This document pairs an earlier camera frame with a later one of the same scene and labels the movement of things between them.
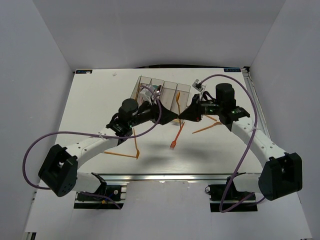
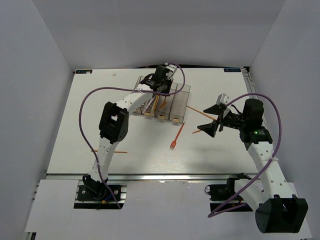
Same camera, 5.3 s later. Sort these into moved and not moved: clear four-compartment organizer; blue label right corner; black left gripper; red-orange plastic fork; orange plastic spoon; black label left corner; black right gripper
Moved: black left gripper; black right gripper; orange plastic spoon
Not moved: clear four-compartment organizer; blue label right corner; red-orange plastic fork; black label left corner
